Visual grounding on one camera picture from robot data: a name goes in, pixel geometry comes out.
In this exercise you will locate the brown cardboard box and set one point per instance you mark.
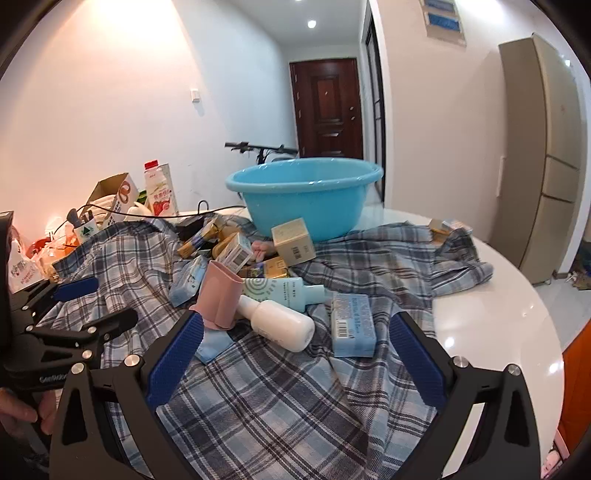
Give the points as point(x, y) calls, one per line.
point(122, 189)

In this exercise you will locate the orange snack bag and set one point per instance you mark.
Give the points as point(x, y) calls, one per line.
point(57, 254)

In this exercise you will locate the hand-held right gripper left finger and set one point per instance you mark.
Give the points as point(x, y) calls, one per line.
point(175, 360)

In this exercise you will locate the person's left hand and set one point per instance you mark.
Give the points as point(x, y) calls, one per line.
point(21, 410)

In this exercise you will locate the light blue wipes pack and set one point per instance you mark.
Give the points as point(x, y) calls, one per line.
point(353, 325)

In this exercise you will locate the orange chair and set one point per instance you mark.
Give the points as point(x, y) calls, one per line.
point(577, 392)

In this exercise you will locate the beige refrigerator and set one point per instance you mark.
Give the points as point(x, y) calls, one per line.
point(535, 161)

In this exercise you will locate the light blue printed packet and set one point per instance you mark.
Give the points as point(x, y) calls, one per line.
point(189, 279)

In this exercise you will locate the black power adapter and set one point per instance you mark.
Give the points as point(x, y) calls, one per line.
point(190, 227)

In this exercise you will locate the grey wall panel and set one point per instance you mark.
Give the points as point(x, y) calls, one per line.
point(443, 23)

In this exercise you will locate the white barcode box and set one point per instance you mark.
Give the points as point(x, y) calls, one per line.
point(235, 251)

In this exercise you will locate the gold blue packet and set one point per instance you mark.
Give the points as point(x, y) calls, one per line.
point(198, 242)

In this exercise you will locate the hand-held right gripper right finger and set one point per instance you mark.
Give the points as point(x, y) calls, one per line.
point(418, 362)

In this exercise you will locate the teal swirl print tube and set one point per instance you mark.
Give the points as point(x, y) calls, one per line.
point(281, 293)

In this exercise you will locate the small blue white box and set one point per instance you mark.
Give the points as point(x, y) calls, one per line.
point(458, 226)

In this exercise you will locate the blue plaid shirt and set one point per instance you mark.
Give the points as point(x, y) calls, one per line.
point(286, 415)

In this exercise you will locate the gold blue box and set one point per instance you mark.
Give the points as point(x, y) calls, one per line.
point(272, 268)

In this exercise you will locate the red cap milk bottle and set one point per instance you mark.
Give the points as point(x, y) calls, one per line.
point(161, 194)

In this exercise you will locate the white printed plastic bag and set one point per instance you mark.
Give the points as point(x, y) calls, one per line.
point(25, 270)

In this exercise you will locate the beige cardboard box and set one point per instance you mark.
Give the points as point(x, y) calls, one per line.
point(295, 244)

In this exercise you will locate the black framed glass door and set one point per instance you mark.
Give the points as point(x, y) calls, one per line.
point(376, 115)

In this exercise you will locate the brown entrance door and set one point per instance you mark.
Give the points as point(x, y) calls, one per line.
point(325, 110)

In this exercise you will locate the small pink object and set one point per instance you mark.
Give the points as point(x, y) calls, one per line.
point(262, 249)

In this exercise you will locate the white lotion bottle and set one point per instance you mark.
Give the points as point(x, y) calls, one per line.
point(281, 325)

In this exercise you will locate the printed paper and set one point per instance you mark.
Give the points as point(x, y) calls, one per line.
point(554, 459)

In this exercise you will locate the green label brush cup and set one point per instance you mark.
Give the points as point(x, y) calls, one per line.
point(87, 230)

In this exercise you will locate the pink plastic cup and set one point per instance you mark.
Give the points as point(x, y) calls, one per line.
point(219, 295)

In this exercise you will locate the blue plastic basin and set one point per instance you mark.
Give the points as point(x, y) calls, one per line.
point(304, 203)

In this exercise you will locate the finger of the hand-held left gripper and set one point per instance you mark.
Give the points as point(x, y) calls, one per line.
point(117, 321)
point(76, 288)

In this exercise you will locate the white plastic object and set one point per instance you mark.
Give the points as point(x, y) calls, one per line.
point(138, 211)

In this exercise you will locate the small gold box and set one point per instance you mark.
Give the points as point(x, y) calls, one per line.
point(437, 229)

